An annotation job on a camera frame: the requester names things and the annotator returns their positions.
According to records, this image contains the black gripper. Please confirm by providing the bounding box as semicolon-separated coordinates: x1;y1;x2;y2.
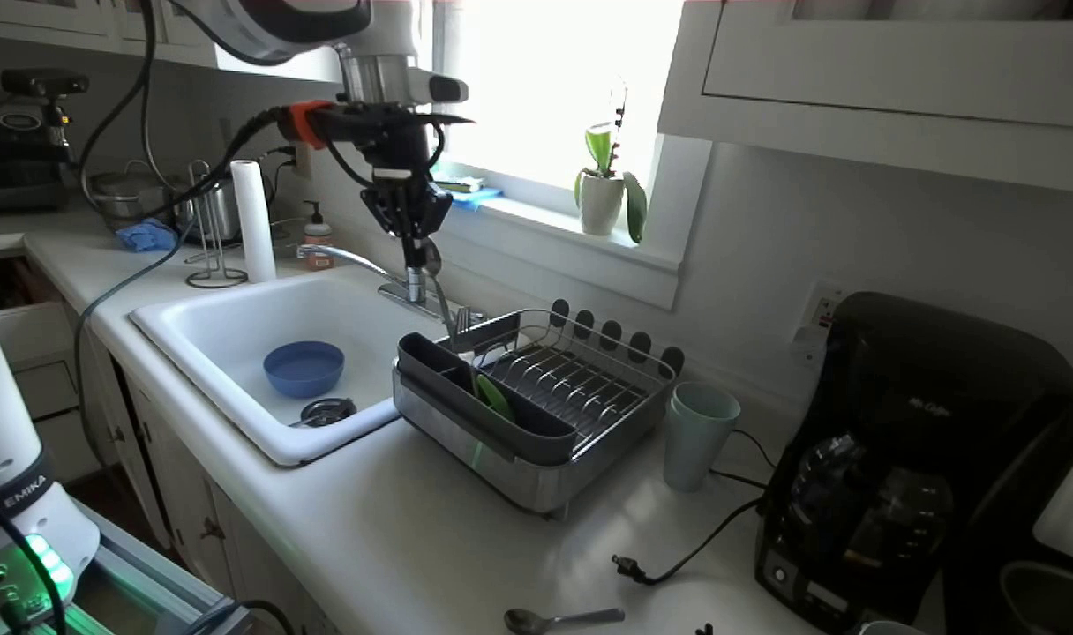
320;105;452;302

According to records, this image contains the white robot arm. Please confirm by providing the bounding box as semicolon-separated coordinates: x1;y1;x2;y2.
173;0;469;302

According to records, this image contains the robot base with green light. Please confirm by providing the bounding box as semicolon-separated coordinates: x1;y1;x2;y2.
0;349;249;635

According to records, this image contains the metal spoon on counter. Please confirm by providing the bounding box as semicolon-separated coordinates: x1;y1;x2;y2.
504;605;625;635

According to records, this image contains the chrome sink faucet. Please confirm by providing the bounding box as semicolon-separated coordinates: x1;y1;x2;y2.
306;242;458;334

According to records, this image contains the small amber soap bottle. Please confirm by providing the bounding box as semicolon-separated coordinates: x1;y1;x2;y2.
299;202;332;270

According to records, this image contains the green utensil in rack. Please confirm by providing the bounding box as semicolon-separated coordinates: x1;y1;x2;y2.
473;372;513;419

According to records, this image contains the blue bowl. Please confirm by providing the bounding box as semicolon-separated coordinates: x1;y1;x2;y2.
260;343;346;397

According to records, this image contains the white paper towel roll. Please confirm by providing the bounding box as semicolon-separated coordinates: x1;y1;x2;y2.
231;157;277;281

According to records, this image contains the black sink drain strainer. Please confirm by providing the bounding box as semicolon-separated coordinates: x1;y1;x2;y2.
299;397;356;425

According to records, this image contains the steel dish rack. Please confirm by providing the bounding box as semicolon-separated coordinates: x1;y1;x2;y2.
393;301;684;515

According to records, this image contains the potted plant white pot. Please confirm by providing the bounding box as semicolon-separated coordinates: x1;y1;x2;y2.
572;105;645;242

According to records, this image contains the white sink basin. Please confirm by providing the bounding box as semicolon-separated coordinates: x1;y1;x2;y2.
131;270;440;465

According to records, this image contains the blue cloth on counter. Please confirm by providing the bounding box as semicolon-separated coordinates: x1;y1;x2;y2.
116;219;176;255

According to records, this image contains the glass jar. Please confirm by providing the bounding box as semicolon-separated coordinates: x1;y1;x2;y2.
87;174;165;229

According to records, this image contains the pale green cup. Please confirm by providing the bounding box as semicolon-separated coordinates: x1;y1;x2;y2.
663;381;742;489

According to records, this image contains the black appliance far left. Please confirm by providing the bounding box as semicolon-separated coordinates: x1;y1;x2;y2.
0;67;87;210

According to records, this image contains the black coffee maker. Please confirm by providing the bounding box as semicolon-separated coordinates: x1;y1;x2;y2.
756;294;1073;631

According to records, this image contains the white upper cabinet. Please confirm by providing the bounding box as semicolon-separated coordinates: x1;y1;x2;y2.
659;0;1073;189

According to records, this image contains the wire paper towel holder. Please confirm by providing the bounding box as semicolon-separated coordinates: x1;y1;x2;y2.
183;163;250;294

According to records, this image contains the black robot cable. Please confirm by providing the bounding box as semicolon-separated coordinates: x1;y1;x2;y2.
69;0;330;472

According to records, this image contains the black power cord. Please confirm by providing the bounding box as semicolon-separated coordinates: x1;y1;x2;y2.
611;425;776;588

